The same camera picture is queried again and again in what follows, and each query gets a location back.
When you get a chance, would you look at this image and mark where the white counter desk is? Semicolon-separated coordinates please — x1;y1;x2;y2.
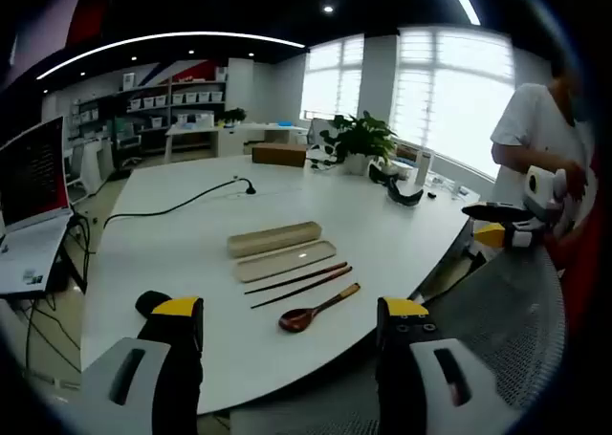
164;121;310;164

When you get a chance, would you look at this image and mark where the curved ceiling light strip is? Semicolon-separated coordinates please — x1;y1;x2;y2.
35;32;307;80

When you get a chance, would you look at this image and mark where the bundle of black cables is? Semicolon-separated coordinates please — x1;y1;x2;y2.
21;212;95;377

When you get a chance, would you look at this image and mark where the beige cutlery case lid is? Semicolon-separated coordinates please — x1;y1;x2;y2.
233;240;339;284

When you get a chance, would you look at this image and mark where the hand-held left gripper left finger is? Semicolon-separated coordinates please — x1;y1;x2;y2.
80;296;205;435

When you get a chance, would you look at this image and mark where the storage shelving unit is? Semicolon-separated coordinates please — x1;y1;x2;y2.
71;66;229;141

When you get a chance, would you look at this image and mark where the brown wooden spoon utensil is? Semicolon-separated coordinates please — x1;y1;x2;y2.
278;282;361;334

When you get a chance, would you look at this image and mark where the small potted plant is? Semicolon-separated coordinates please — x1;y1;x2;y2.
217;107;248;127

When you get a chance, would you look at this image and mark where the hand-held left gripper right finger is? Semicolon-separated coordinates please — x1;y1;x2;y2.
376;296;520;435

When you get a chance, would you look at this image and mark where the white tall carton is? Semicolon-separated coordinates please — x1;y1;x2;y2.
414;150;434;186

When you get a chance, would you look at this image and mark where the brown cardboard box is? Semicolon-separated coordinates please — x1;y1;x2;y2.
251;142;308;169

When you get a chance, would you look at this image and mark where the beige cutlery case base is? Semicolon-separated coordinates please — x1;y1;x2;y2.
227;221;322;259

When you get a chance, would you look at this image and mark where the large potted green plant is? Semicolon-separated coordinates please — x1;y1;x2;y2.
318;111;399;176

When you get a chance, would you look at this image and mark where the black headset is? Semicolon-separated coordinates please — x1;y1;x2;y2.
366;162;425;208

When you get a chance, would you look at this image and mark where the person's right hand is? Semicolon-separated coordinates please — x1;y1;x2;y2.
557;163;591;203

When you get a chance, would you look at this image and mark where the black power cable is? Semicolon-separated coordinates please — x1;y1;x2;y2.
93;178;258;254

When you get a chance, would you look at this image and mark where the white laptop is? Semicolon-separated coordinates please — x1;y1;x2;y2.
0;115;76;298

